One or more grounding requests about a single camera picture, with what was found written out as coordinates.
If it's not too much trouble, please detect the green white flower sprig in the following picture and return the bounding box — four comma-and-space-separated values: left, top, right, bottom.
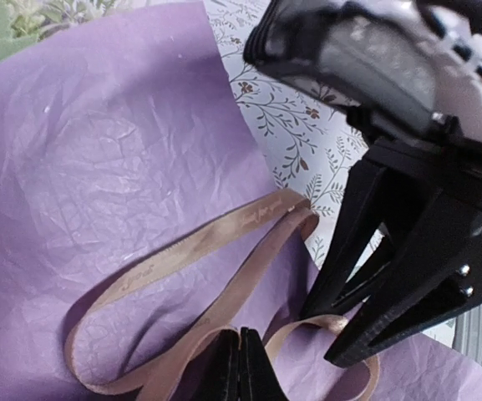
0, 0, 148, 61

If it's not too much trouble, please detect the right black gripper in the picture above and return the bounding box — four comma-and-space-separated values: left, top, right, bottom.
243, 1, 482, 180

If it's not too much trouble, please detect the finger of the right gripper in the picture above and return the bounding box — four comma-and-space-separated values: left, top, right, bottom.
325, 200, 482, 368
300, 160, 393, 319

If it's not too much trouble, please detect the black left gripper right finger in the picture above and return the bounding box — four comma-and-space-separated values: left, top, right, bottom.
239, 327, 288, 401

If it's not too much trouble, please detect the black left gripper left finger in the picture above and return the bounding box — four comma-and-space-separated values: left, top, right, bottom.
191, 330, 240, 401

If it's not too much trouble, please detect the purple pink wrapping paper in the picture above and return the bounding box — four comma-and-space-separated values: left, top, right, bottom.
0, 3, 482, 401

